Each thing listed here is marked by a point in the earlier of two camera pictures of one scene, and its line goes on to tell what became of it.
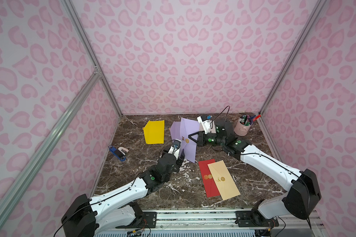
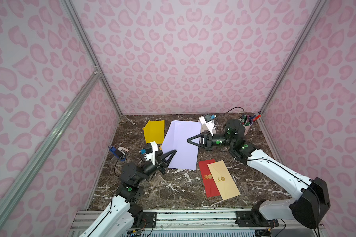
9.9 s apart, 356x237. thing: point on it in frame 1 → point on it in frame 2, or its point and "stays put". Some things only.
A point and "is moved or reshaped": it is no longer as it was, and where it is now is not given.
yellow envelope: (154, 132) stays put
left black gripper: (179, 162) → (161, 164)
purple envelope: (188, 126) is moved or reshaped
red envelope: (209, 185) stays put
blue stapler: (120, 152) stays put
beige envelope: (225, 183) stays put
